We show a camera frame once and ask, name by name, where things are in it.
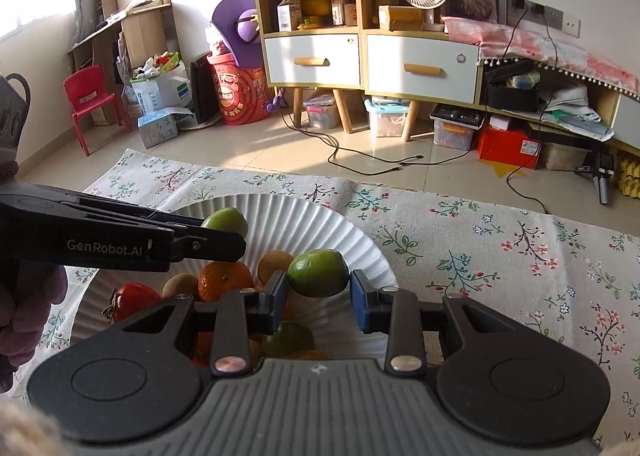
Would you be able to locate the pale green oval fruit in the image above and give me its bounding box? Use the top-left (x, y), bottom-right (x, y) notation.
top-left (201, 207), bottom-right (248, 237)

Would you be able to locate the black speaker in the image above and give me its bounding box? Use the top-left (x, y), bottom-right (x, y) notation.
top-left (190, 52), bottom-right (220, 127)

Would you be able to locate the red storage box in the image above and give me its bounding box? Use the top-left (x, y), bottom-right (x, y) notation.
top-left (477, 126), bottom-right (540, 169)

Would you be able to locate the green lime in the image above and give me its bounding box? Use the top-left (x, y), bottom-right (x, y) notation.
top-left (286, 249), bottom-right (349, 299)

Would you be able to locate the gloved left hand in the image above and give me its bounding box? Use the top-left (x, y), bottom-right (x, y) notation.
top-left (1, 261), bottom-right (67, 393)

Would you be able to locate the white drawer cabinet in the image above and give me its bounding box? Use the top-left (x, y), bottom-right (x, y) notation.
top-left (363, 1), bottom-right (482, 142)
top-left (255, 0), bottom-right (374, 133)

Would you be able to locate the white drawer cabinet left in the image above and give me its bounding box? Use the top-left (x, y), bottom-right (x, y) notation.
top-left (255, 0), bottom-right (374, 133)

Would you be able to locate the small red tomato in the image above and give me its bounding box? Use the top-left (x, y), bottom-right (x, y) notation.
top-left (102, 283), bottom-right (163, 323)

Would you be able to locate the white drawer cabinet right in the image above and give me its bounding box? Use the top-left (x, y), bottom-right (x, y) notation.
top-left (363, 1), bottom-right (482, 142)

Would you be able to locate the red plastic chair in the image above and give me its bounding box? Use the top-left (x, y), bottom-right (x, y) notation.
top-left (63, 65), bottom-right (132, 156)

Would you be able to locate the floral tablecloth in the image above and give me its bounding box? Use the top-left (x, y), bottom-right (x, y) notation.
top-left (8, 148), bottom-right (640, 446)

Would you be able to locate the brown longan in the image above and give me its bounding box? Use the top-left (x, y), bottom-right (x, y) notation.
top-left (257, 250), bottom-right (294, 285)

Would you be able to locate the mandarin orange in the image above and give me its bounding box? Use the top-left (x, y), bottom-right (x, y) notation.
top-left (198, 261), bottom-right (254, 302)

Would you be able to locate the red printed barrel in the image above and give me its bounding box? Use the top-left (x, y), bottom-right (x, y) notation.
top-left (207, 53), bottom-right (271, 126)

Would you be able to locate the green tomato front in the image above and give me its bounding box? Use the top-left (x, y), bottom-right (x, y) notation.
top-left (262, 320), bottom-right (316, 358)

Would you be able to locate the brown kiwi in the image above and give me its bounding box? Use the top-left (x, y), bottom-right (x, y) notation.
top-left (162, 273), bottom-right (200, 300)

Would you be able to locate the purple foam toy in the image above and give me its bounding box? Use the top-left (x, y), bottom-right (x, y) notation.
top-left (212, 0), bottom-right (264, 68)

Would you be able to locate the white ribbed plate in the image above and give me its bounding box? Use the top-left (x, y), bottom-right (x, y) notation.
top-left (70, 194), bottom-right (398, 361)

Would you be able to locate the white cardboard box of items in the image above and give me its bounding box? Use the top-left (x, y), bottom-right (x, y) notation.
top-left (130, 51), bottom-right (192, 115)

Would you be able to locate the pink cloth runner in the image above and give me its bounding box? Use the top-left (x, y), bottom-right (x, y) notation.
top-left (442, 16), bottom-right (639, 100)

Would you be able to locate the large red tomato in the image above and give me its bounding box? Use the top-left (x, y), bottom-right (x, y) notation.
top-left (192, 332), bottom-right (214, 367)

